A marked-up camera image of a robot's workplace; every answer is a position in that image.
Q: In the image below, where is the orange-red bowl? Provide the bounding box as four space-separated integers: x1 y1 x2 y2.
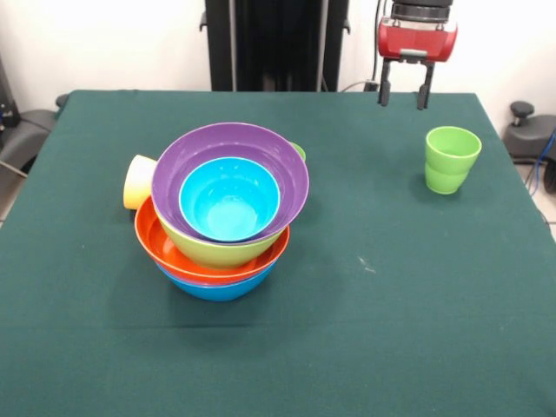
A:
133 195 291 286

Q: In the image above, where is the blue cable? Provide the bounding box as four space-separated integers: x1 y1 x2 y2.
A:
524 129 556 196

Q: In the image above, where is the dark grey equipment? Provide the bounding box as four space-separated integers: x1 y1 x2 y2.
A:
0 56 21 129

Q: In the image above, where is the grey pedestal foot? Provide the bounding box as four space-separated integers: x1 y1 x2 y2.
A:
503 101 556 160
0 94 70 175

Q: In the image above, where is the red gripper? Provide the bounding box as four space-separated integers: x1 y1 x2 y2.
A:
376 16 459 110

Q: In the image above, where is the small cyan bowl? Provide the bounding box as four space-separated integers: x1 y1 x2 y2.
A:
178 156 281 243

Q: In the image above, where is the yellow plastic cup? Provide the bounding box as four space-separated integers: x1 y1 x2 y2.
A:
122 155 158 212

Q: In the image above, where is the large blue bowl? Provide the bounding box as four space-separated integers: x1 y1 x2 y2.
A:
156 260 279 303

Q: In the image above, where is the dark green tablecloth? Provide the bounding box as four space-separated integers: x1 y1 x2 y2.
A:
0 89 556 417

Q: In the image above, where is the black wall cable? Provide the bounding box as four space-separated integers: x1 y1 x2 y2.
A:
371 0 392 88

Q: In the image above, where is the purple and green bowl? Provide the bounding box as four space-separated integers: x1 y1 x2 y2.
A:
150 122 310 269

